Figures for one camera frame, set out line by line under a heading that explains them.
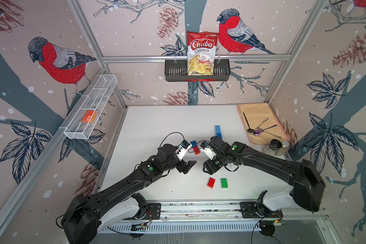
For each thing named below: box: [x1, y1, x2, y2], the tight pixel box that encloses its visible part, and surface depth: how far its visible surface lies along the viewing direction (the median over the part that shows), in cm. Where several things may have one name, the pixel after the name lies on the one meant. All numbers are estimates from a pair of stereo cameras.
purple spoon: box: [253, 124, 278, 137], surface depth 106 cm
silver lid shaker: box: [274, 140, 291, 157], surface depth 87 cm
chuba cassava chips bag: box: [186, 30, 219, 76], surface depth 87 cm
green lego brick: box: [220, 177, 229, 189], surface depth 83 cm
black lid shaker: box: [268, 138, 283, 151], surface depth 87 cm
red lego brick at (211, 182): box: [206, 176, 216, 189], surface depth 83 cm
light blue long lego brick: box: [215, 125, 223, 140], surface depth 103 cm
